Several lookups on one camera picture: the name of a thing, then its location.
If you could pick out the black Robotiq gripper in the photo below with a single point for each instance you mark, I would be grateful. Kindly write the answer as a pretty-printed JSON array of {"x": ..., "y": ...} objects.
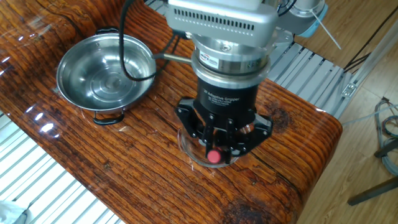
[{"x": 227, "y": 99}]

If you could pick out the black ladle with red accents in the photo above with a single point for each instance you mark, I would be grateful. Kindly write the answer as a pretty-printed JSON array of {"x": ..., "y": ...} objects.
[{"x": 214, "y": 156}]

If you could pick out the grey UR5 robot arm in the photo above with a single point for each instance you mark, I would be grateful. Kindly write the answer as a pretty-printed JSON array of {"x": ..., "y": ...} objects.
[{"x": 230, "y": 62}]

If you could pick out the clear glass bowl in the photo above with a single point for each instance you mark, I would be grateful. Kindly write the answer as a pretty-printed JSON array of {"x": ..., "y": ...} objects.
[{"x": 192, "y": 152}]

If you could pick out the glossy wood-grain table mat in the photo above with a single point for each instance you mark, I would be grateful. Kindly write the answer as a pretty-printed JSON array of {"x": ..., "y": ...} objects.
[{"x": 155, "y": 186}]

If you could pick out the grey wrist-mounted box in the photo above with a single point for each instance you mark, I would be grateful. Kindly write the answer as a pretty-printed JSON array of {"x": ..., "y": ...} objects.
[{"x": 217, "y": 21}]

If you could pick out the dark furniture leg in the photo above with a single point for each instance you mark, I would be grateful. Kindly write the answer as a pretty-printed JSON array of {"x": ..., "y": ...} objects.
[
  {"x": 373, "y": 191},
  {"x": 387, "y": 148}
]

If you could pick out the blue tissue pack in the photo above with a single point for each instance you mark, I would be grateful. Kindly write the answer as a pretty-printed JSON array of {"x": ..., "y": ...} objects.
[{"x": 12, "y": 213}]

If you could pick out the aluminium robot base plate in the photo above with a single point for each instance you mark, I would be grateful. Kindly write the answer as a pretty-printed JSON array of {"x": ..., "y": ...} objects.
[{"x": 281, "y": 39}]

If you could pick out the aluminium beam with corner bracket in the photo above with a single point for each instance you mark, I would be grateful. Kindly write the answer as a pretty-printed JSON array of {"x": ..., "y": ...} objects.
[{"x": 373, "y": 59}]

